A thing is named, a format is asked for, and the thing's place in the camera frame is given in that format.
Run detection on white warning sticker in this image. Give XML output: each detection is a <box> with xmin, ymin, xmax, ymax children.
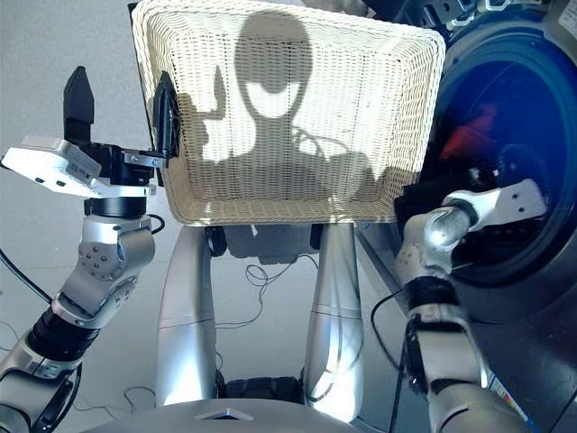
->
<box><xmin>557</xmin><ymin>0</ymin><xmax>577</xmax><ymax>33</ymax></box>

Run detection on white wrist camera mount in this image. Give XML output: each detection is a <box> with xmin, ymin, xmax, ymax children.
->
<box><xmin>0</xmin><ymin>135</ymin><xmax>157</xmax><ymax>199</ymax></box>
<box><xmin>443</xmin><ymin>178</ymin><xmax>549</xmax><ymax>232</ymax></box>

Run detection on thin grey floor wire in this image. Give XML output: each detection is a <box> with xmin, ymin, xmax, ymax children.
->
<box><xmin>215</xmin><ymin>253</ymin><xmax>320</xmax><ymax>331</ymax></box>
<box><xmin>123</xmin><ymin>384</ymin><xmax>158</xmax><ymax>415</ymax></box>

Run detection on pale woven laundry basket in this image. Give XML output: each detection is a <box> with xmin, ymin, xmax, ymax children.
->
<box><xmin>131</xmin><ymin>0</ymin><xmax>448</xmax><ymax>226</ymax></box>

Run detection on white door hinge brackets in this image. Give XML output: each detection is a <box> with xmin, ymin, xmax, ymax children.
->
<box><xmin>443</xmin><ymin>0</ymin><xmax>554</xmax><ymax>29</ymax></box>

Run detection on silver robot leg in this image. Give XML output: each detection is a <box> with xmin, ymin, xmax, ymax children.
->
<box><xmin>154</xmin><ymin>224</ymin><xmax>227</xmax><ymax>408</ymax></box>
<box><xmin>302</xmin><ymin>222</ymin><xmax>366</xmax><ymax>424</ymax></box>

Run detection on silver robot torso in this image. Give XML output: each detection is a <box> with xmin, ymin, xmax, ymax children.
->
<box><xmin>73</xmin><ymin>396</ymin><xmax>362</xmax><ymax>433</ymax></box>

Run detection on blue energy label sticker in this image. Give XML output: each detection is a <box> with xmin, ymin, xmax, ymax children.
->
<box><xmin>488</xmin><ymin>373</ymin><xmax>529</xmax><ymax>423</ymax></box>

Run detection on black robot pelvis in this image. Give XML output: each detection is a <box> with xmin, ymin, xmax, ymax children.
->
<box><xmin>217</xmin><ymin>375</ymin><xmax>307</xmax><ymax>405</ymax></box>

